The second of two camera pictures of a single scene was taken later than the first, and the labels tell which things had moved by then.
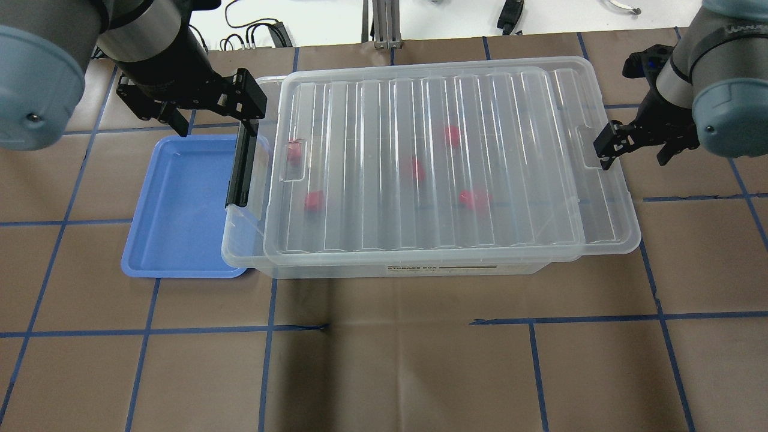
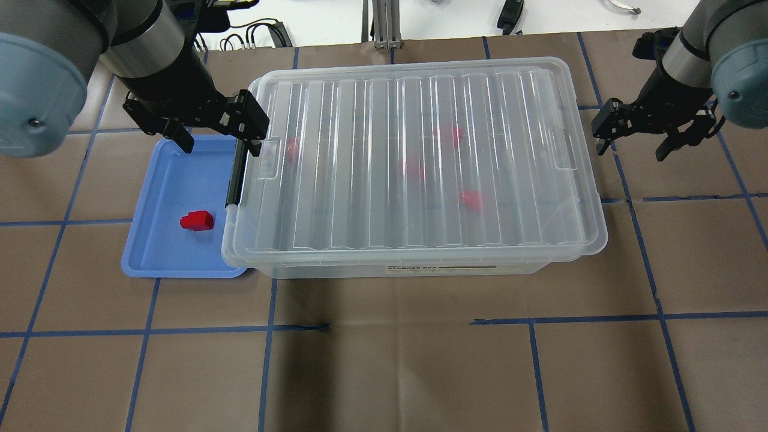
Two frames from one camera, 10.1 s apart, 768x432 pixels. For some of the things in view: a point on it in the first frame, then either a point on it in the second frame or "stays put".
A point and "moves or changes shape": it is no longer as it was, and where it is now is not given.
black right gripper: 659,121 → 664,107
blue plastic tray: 176,232 stays put
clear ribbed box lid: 434,161 moves or changes shape
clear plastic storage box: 429,168 stays put
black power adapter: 509,15 stays put
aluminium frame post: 387,33 stays put
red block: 314,201 → 198,220
